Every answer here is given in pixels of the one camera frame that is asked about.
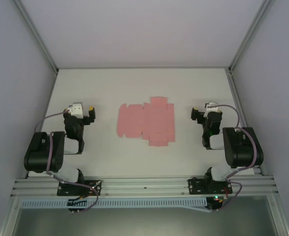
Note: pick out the pink paper box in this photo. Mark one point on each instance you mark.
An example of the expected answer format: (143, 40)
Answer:
(156, 118)

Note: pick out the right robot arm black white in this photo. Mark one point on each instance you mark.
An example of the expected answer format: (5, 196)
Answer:
(242, 147)

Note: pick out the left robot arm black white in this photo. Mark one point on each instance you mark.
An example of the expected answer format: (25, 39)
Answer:
(41, 152)

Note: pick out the black control board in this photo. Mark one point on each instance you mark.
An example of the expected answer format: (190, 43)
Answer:
(76, 205)
(214, 202)

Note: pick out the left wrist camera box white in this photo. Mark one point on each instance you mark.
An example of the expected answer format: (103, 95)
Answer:
(76, 110)

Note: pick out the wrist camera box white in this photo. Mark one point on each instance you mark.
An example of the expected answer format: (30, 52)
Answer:
(76, 110)
(211, 105)

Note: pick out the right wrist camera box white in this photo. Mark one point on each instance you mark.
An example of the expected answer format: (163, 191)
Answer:
(211, 105)

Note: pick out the aluminium side rail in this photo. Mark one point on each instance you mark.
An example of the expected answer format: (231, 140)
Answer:
(50, 98)
(237, 103)

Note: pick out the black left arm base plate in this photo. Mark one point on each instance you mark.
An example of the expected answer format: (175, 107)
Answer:
(68, 190)

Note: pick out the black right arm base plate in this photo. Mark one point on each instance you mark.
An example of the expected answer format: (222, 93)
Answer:
(196, 186)

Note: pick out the aluminium frame post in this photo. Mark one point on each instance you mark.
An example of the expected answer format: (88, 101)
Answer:
(36, 37)
(251, 34)

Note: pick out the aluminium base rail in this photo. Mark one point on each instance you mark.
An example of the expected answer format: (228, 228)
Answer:
(144, 183)

